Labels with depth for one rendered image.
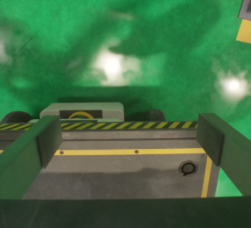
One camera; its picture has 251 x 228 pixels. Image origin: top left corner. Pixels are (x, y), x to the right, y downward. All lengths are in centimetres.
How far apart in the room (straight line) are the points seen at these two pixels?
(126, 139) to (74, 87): 37
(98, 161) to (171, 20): 50
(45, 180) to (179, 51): 56
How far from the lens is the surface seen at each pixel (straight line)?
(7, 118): 69
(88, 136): 39
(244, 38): 78
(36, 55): 73
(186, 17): 70
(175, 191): 48
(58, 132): 16
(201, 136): 17
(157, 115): 59
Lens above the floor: 66
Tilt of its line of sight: 73 degrees down
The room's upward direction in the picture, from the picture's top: 179 degrees clockwise
